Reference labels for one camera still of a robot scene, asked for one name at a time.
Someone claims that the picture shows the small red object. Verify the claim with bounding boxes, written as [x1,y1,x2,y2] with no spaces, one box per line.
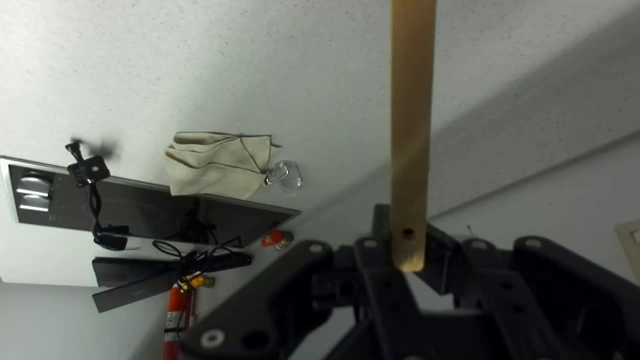
[261,228,296,251]

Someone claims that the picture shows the clear plastic piece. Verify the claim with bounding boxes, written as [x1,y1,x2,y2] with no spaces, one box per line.
[264,159,307,193]

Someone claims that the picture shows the wooden spoon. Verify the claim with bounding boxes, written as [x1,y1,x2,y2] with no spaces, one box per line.
[388,0,439,274]

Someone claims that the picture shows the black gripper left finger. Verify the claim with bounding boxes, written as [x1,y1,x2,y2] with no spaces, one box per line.
[178,202,429,360]

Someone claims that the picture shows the black tools pile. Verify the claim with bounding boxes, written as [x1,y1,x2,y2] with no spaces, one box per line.
[6,155,302,251]

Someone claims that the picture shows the red fire extinguisher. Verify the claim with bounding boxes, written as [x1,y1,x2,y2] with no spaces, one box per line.
[161,271,216,360]

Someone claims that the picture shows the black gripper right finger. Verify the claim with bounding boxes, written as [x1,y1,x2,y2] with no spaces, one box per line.
[422,222,640,360]

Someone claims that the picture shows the beige wall switch plate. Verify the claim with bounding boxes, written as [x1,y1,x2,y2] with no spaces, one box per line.
[612,218,640,285]

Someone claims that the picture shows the beige cloth bag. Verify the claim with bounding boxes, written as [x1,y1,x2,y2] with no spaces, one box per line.
[163,130,284,202]

